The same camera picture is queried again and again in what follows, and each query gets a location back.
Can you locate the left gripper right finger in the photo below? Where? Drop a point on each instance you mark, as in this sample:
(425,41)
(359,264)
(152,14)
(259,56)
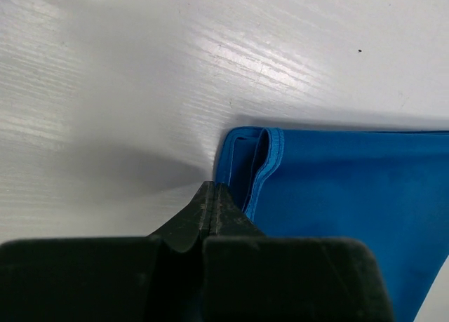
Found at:
(252,277)

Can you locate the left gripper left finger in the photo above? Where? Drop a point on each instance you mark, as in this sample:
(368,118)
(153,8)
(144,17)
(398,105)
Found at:
(156,277)

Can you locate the blue cloth napkin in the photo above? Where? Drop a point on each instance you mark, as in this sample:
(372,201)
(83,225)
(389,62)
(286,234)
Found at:
(386,189)

